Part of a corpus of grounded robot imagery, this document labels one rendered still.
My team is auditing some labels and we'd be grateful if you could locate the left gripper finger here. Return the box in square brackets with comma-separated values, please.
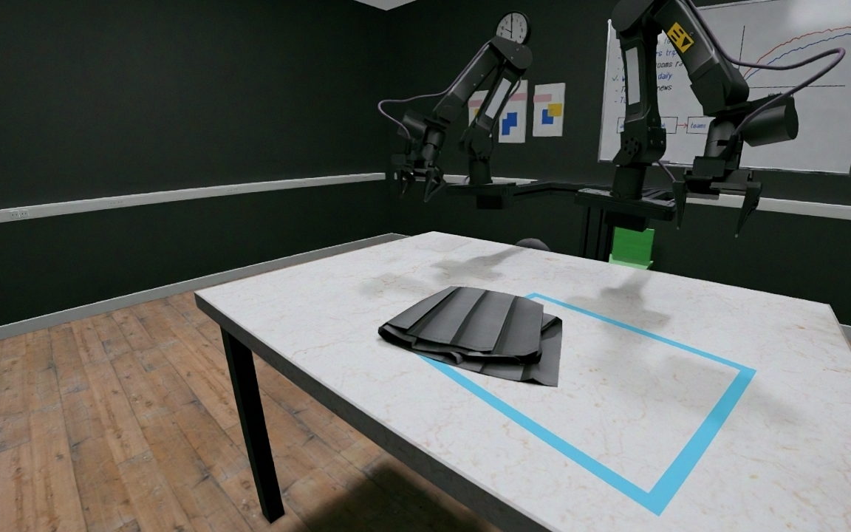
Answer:
[671, 180, 686, 230]
[735, 185, 762, 237]

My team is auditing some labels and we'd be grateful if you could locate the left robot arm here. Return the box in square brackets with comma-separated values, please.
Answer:
[577, 0, 799, 211]

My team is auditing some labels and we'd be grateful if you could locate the dark grey pleated skirt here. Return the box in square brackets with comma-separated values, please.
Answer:
[377, 286, 563, 387]

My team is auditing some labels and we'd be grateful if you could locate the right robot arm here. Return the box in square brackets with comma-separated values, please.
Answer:
[401, 35, 533, 189]

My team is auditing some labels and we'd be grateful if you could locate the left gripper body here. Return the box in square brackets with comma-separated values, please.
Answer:
[683, 140, 763, 200]

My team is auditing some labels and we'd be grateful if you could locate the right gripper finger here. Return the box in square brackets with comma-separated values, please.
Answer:
[396, 168, 415, 199]
[423, 169, 446, 202]

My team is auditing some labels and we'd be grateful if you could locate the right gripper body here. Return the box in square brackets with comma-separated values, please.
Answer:
[395, 143, 445, 180]

